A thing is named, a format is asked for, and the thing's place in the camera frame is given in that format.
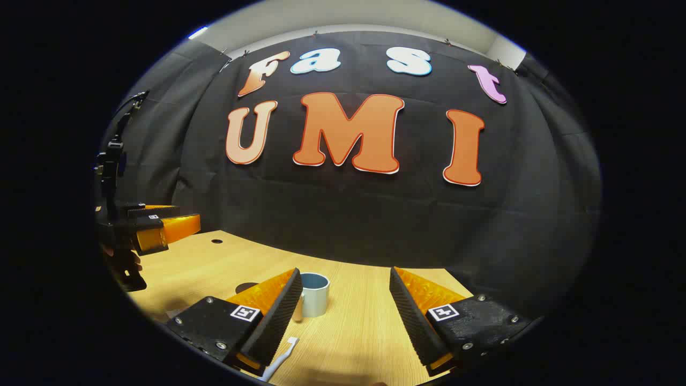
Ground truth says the wooden desktop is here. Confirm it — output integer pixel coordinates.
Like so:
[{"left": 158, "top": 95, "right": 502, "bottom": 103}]
[{"left": 105, "top": 229, "right": 475, "bottom": 386}]

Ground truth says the white toothbrush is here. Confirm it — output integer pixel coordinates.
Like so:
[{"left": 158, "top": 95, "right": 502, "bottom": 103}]
[{"left": 257, "top": 337, "right": 300, "bottom": 382}]

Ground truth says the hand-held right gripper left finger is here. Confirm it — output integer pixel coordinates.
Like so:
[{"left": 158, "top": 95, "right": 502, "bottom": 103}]
[{"left": 166, "top": 267, "right": 304, "bottom": 377}]

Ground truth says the light blue cup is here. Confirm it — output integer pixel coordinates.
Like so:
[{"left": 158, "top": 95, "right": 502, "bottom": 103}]
[{"left": 292, "top": 272, "right": 331, "bottom": 322}]

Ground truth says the black backdrop cloth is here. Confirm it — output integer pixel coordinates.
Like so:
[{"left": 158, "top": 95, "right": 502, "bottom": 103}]
[{"left": 99, "top": 29, "right": 603, "bottom": 322}]

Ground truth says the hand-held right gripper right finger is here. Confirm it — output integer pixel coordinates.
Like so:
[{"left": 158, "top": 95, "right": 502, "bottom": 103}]
[{"left": 390, "top": 266, "right": 536, "bottom": 377}]

